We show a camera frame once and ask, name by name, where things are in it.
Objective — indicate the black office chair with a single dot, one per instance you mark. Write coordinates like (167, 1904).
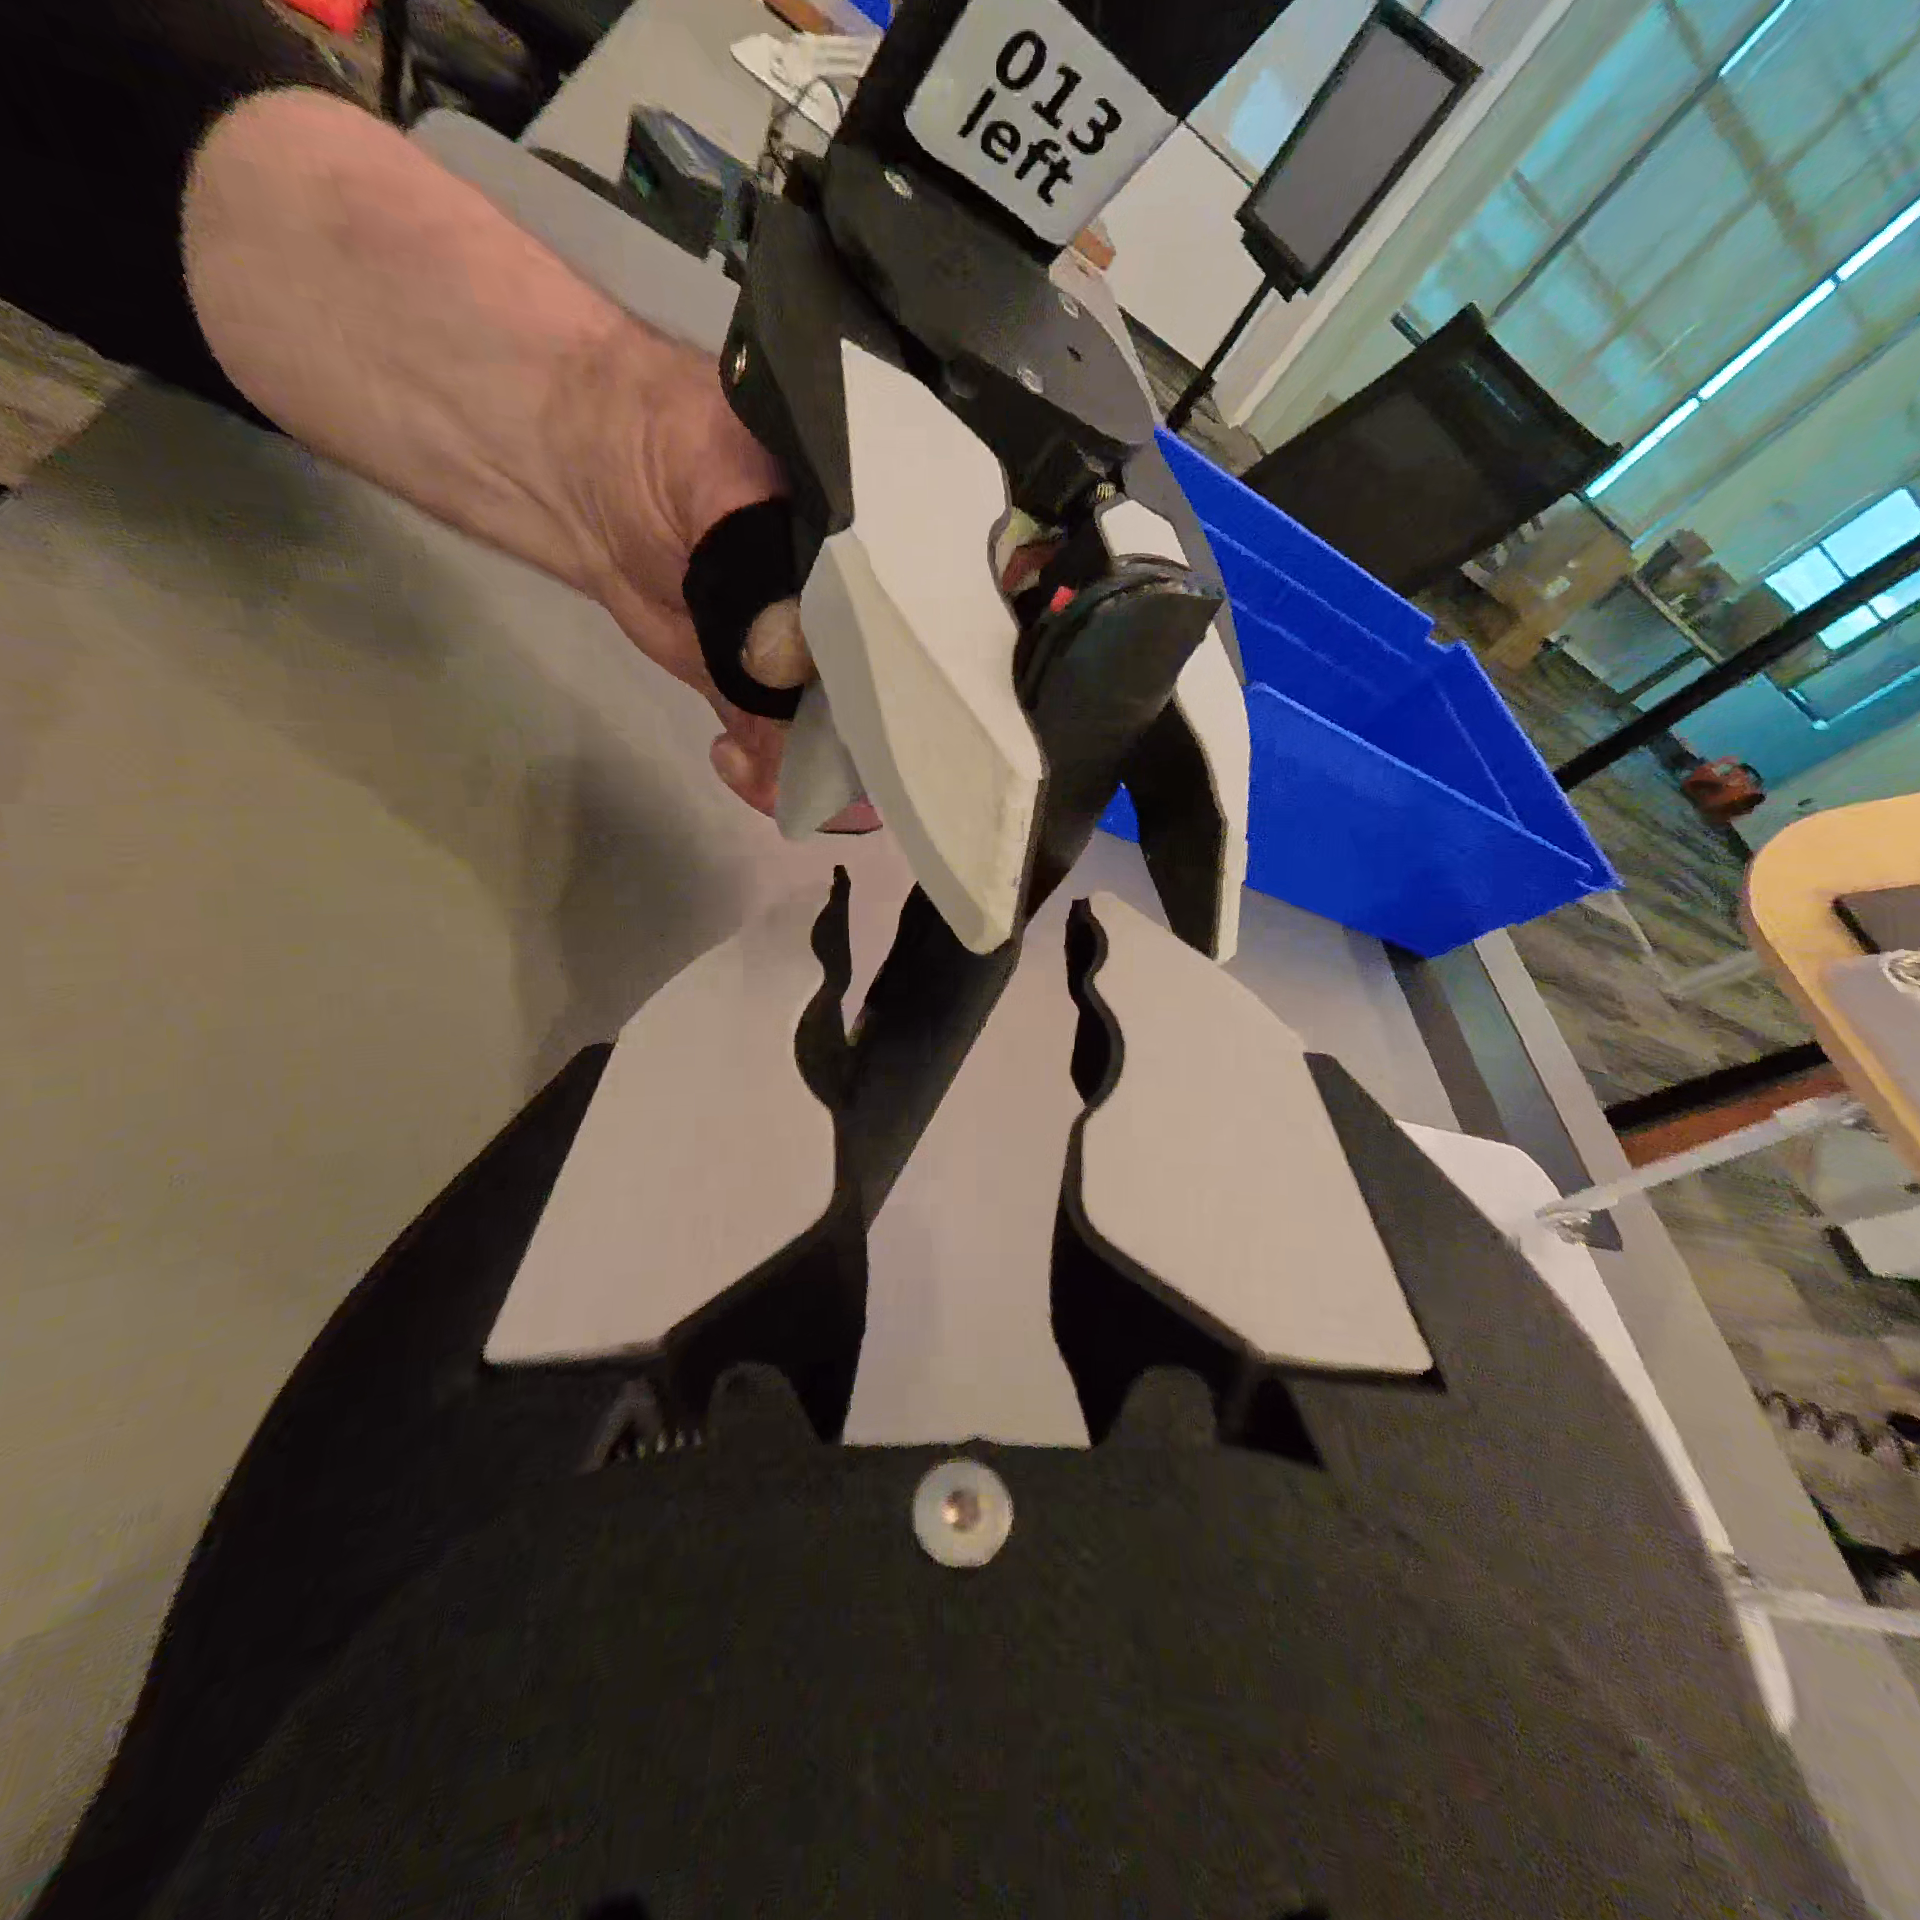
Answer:
(1424, 451)

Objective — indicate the cardboard box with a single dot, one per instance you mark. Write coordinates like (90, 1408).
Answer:
(1560, 585)

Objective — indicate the black metal frame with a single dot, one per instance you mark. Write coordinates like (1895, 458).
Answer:
(1725, 675)

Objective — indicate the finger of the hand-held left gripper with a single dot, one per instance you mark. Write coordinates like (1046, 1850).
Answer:
(931, 704)
(1224, 751)

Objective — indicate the person's left hand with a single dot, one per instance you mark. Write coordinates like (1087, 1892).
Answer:
(600, 451)

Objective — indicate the grey desk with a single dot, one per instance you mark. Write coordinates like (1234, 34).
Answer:
(226, 900)

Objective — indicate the red container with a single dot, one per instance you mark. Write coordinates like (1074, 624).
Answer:
(1722, 787)

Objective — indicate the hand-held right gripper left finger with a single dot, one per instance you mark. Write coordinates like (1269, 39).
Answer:
(661, 1185)

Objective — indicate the black remote control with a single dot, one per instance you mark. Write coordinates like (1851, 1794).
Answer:
(931, 1020)

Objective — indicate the black monitor screen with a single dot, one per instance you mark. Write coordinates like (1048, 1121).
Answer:
(1349, 135)

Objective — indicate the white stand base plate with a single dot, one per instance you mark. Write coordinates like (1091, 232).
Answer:
(1477, 1162)

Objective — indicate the person's left forearm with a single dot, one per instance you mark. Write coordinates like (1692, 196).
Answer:
(90, 148)

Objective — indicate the small black device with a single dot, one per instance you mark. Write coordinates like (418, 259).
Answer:
(675, 166)

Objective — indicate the blue plastic bin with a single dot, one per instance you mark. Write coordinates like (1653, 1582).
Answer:
(1381, 780)

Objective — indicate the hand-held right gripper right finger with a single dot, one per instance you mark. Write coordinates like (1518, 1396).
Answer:
(1254, 1185)

